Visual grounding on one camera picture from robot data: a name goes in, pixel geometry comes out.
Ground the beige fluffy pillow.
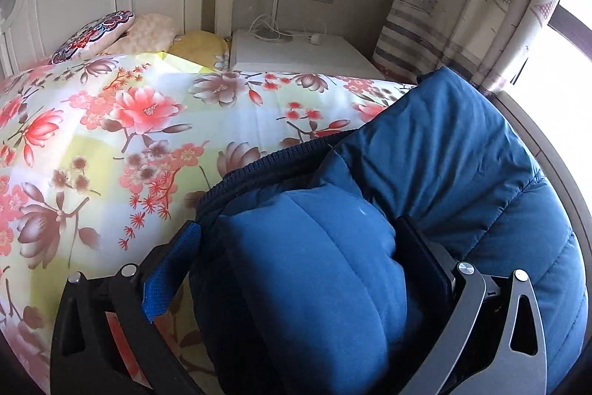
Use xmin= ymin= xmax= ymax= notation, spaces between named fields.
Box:
xmin=104 ymin=13 xmax=179 ymax=56

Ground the yellow pillow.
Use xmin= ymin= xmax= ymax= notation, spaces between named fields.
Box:
xmin=169 ymin=30 xmax=231 ymax=69

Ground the white nightstand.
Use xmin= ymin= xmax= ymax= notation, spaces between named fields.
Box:
xmin=229 ymin=29 xmax=384 ymax=81

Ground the patterned decorative pillow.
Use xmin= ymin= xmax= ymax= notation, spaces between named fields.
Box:
xmin=48 ymin=10 xmax=136 ymax=65

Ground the floral bedspread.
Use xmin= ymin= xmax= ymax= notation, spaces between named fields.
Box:
xmin=0 ymin=53 xmax=417 ymax=395

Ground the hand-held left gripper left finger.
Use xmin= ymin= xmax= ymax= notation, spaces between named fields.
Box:
xmin=50 ymin=219 xmax=204 ymax=395

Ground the dark window frame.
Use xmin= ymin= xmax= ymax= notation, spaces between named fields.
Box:
xmin=548 ymin=4 xmax=592 ymax=48

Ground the white power cable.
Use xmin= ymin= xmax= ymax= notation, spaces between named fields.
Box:
xmin=247 ymin=16 xmax=324 ymax=46

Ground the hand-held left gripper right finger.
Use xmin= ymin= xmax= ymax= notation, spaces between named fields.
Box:
xmin=395 ymin=215 xmax=549 ymax=395

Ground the blue puffer jacket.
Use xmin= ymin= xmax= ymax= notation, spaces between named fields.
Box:
xmin=187 ymin=66 xmax=588 ymax=395

